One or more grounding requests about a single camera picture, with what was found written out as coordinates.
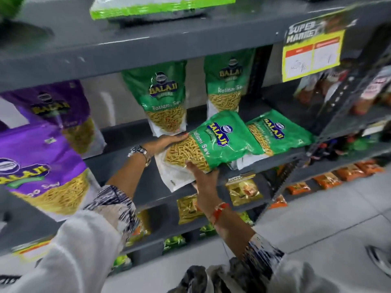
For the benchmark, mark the person's left hand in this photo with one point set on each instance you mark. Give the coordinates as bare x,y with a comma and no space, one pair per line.
162,142

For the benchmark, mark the person's right hand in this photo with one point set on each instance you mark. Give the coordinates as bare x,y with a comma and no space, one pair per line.
206,186

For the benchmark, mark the person's left fingers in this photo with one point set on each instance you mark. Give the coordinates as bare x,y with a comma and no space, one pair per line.
174,139

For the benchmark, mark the person's right thumb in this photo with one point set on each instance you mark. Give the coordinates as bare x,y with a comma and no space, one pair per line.
194,169

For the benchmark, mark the green snack packet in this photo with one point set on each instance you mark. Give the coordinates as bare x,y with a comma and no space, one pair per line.
279,132
166,97
227,82
226,143

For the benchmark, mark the person's left forearm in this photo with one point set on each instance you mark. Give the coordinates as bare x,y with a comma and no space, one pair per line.
125,176

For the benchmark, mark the person's right forearm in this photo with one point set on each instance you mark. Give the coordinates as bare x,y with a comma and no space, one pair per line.
235,231

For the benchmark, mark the silver wristwatch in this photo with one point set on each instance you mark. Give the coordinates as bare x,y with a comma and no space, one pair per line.
140,154

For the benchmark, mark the gold snack packet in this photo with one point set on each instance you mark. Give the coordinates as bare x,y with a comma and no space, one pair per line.
244,190
188,210

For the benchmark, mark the small green packet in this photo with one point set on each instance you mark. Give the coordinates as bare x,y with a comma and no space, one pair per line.
122,263
174,242
208,231

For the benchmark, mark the orange snack packet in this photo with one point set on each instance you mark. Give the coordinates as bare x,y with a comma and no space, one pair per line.
370,166
327,180
278,201
298,188
350,172

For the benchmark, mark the purple snack packet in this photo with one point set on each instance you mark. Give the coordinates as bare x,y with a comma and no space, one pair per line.
61,106
39,167

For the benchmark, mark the green and white packet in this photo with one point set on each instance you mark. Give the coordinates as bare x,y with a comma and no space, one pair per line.
158,6

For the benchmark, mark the grey metal shelf rack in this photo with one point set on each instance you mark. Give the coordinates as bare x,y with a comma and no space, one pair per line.
76,45
342,118

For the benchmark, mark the white scarf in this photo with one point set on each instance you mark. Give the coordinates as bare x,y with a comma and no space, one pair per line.
70,256

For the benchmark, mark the yellow price sign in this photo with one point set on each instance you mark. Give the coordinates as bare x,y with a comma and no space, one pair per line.
314,48

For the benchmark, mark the yellow shelf label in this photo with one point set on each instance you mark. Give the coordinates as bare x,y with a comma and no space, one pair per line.
32,250

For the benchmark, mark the bright green bag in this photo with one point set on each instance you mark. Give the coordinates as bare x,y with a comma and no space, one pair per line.
10,6

